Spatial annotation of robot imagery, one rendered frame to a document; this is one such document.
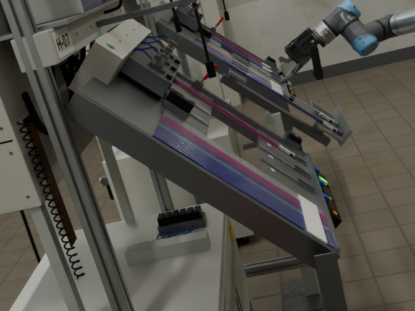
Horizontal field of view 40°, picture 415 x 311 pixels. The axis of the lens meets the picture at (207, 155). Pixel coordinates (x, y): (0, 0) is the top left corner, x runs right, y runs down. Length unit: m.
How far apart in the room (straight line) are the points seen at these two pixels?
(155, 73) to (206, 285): 0.59
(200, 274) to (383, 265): 1.21
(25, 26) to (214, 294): 0.81
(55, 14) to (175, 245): 0.78
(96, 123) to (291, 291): 1.53
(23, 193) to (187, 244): 0.58
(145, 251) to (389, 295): 1.12
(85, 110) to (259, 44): 4.67
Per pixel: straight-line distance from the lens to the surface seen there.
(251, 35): 5.85
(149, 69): 1.57
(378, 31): 2.02
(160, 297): 1.61
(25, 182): 1.38
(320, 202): 1.64
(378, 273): 2.63
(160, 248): 1.77
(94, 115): 1.28
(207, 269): 1.67
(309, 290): 2.53
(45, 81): 1.25
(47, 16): 1.37
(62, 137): 1.27
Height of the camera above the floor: 1.44
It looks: 19 degrees down
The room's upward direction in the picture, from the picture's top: 15 degrees counter-clockwise
